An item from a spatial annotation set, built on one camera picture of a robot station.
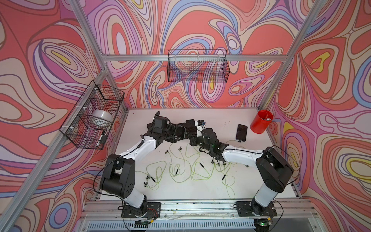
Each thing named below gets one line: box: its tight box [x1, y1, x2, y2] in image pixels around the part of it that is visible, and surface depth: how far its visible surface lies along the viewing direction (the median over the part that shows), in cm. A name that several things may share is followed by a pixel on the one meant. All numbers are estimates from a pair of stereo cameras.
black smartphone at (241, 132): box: [235, 123, 248, 142], surface depth 107 cm
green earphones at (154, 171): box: [135, 160, 167, 191], surface depth 88 cm
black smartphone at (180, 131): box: [175, 124, 186, 139], surface depth 88 cm
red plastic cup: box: [249, 109, 274, 135], surface depth 101 cm
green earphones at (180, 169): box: [164, 142, 192, 183], surface depth 90 cm
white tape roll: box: [89, 109, 114, 127], surface depth 73 cm
